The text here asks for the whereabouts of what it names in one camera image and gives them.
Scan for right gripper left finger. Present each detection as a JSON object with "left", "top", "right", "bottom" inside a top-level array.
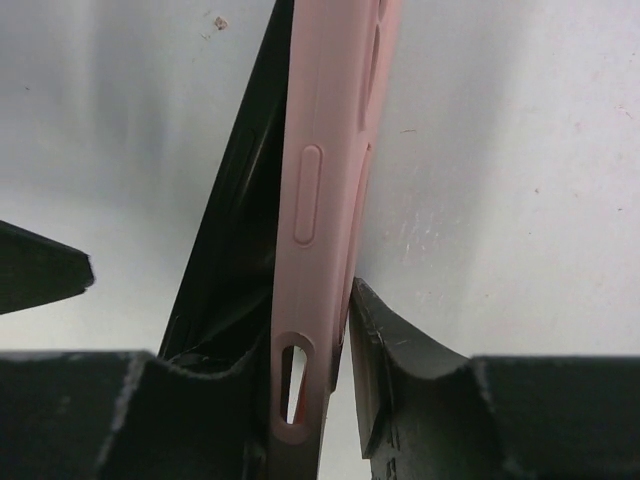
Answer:
[{"left": 1, "top": 337, "right": 265, "bottom": 479}]

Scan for phone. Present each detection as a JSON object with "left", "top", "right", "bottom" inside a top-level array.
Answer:
[{"left": 159, "top": 1, "right": 294, "bottom": 360}]

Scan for pink silicone phone case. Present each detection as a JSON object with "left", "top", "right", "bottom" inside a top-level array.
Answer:
[{"left": 267, "top": 1, "right": 401, "bottom": 479}]

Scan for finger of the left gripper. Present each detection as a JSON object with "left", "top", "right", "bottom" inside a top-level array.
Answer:
[{"left": 1, "top": 221, "right": 94, "bottom": 314}]

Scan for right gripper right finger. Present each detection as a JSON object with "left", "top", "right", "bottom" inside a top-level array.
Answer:
[{"left": 350, "top": 280, "right": 639, "bottom": 479}]

